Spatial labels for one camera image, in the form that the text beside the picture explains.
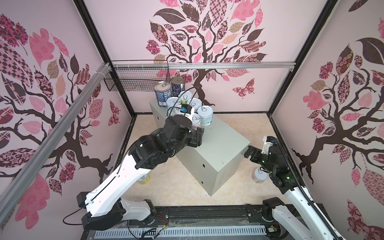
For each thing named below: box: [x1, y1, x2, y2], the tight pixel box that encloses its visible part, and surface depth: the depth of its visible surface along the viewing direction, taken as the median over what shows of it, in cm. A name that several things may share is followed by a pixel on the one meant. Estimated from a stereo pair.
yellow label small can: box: [137, 173, 151, 185], surface depth 84 cm
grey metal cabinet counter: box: [149, 101, 251, 197], surface depth 62 cm
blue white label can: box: [154, 81, 172, 108], surface depth 72 cm
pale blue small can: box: [197, 105, 214, 126], surface depth 67 cm
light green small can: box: [178, 91, 193, 105], surface depth 74 cm
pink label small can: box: [192, 113, 202, 131], surface depth 64 cm
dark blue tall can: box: [170, 76, 186, 97], surface depth 76 cm
